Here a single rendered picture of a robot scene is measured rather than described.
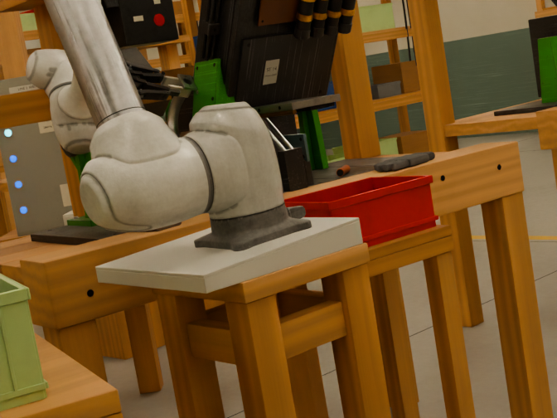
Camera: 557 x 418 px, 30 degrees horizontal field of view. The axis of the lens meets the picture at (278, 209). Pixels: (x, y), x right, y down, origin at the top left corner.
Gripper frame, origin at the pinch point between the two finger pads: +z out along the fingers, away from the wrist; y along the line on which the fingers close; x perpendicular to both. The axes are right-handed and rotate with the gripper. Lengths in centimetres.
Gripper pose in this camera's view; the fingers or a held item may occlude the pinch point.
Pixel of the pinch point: (176, 86)
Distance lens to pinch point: 281.9
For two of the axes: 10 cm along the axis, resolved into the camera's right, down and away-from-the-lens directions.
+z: 8.2, 0.5, 5.8
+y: -3.6, -7.3, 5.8
